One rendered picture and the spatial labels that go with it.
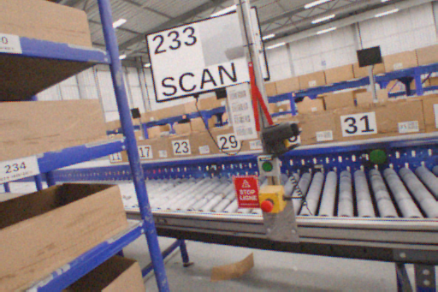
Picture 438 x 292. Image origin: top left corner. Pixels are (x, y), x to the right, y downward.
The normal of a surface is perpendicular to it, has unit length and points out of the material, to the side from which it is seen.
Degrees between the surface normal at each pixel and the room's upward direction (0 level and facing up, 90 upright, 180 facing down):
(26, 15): 91
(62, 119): 91
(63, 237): 91
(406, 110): 90
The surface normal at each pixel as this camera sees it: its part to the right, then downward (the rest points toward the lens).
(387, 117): -0.48, 0.15
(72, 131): 0.86, -0.12
